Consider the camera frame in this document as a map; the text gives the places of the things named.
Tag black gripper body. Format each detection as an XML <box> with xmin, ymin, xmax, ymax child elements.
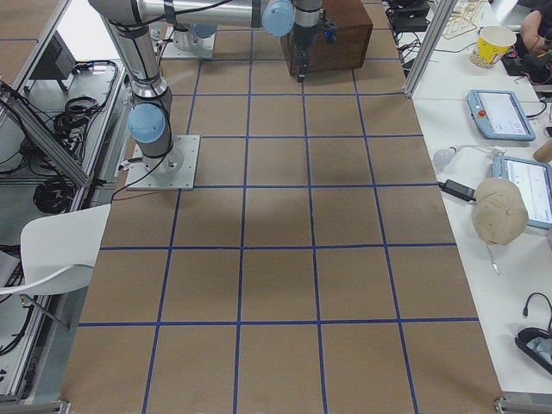
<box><xmin>292</xmin><ymin>11</ymin><xmax>337</xmax><ymax>65</ymax></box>

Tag dark wooden drawer box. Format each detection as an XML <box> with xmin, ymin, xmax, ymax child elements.
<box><xmin>280</xmin><ymin>1</ymin><xmax>373</xmax><ymax>81</ymax></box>

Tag white light bulb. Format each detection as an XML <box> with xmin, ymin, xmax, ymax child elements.
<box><xmin>432</xmin><ymin>147</ymin><xmax>459</xmax><ymax>170</ymax></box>

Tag yellow popcorn paper cup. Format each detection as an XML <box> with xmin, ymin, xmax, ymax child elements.
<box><xmin>469</xmin><ymin>26</ymin><xmax>517</xmax><ymax>69</ymax></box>

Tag black power adapter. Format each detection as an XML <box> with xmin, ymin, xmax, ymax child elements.
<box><xmin>438</xmin><ymin>179</ymin><xmax>476</xmax><ymax>202</ymax></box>

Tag blue teach pendant far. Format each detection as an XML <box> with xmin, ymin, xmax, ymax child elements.
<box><xmin>467</xmin><ymin>90</ymin><xmax>536</xmax><ymax>141</ymax></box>

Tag blue teach pendant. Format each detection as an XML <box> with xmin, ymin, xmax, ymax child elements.
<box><xmin>467</xmin><ymin>90</ymin><xmax>536</xmax><ymax>141</ymax></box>
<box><xmin>491</xmin><ymin>155</ymin><xmax>551</xmax><ymax>229</ymax></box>

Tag person at desk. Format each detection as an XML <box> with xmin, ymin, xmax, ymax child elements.
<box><xmin>515</xmin><ymin>1</ymin><xmax>551</xmax><ymax>85</ymax></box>

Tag grey control box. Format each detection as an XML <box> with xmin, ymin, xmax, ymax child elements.
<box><xmin>29</xmin><ymin>31</ymin><xmax>77</xmax><ymax>92</ymax></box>

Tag beige baseball cap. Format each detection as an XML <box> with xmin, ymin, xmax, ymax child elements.
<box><xmin>472</xmin><ymin>178</ymin><xmax>529</xmax><ymax>246</ymax></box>

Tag cardboard tube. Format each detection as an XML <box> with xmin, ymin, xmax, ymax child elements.
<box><xmin>533</xmin><ymin>140</ymin><xmax>552</xmax><ymax>163</ymax></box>

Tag blue teach pendant near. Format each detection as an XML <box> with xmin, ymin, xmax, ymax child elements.
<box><xmin>491</xmin><ymin>155</ymin><xmax>551</xmax><ymax>229</ymax></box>

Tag white plastic chair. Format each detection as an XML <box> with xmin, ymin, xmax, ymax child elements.
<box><xmin>1</xmin><ymin>204</ymin><xmax>110</xmax><ymax>330</ymax></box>

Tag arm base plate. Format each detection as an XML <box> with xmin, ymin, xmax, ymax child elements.
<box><xmin>161</xmin><ymin>24</ymin><xmax>216</xmax><ymax>60</ymax></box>
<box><xmin>125</xmin><ymin>135</ymin><xmax>200</xmax><ymax>191</ymax></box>

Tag aluminium frame post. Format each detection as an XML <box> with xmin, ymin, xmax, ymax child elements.
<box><xmin>403</xmin><ymin>0</ymin><xmax>456</xmax><ymax>97</ymax></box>

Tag gold wire rack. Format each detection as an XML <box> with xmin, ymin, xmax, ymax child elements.
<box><xmin>442</xmin><ymin>0</ymin><xmax>490</xmax><ymax>40</ymax></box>

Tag coiled black cables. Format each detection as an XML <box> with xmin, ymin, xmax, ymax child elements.
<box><xmin>33</xmin><ymin>175</ymin><xmax>75</xmax><ymax>215</ymax></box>

